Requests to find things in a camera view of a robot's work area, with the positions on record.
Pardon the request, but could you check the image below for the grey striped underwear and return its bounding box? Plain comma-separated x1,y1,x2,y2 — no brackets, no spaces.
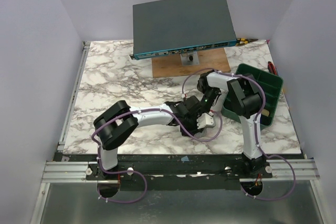
193,128,207,138

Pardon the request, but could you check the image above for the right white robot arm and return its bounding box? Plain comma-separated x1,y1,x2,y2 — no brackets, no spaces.
197,70,266,178

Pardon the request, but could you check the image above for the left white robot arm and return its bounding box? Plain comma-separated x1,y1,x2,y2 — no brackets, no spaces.
93,95,209,179

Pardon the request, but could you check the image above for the blue tape piece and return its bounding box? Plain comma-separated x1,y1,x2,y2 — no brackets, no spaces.
181,156,190,162

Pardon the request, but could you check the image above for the brown plywood board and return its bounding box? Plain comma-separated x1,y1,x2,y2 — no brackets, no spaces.
152,48,231,78

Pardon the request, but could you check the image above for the cream rolled cloth in tray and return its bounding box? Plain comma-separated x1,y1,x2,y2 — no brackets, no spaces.
261,109,270,116

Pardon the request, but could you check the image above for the green divided plastic tray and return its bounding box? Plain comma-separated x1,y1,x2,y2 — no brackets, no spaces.
235,63,283,130

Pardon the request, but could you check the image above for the red black utility knife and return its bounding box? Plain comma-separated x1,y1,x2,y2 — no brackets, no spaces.
268,61,278,76

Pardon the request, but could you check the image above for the grey metal stand bracket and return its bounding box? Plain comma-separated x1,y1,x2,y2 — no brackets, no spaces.
180,51,200,66

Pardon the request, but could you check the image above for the grey network switch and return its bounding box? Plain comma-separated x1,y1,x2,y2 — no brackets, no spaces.
131,0,237,60

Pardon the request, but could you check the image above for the black metal base rail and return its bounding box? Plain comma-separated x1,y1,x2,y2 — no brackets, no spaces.
86,154,272,191

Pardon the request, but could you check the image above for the aluminium frame rail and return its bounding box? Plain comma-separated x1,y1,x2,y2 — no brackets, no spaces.
30,41,91,223

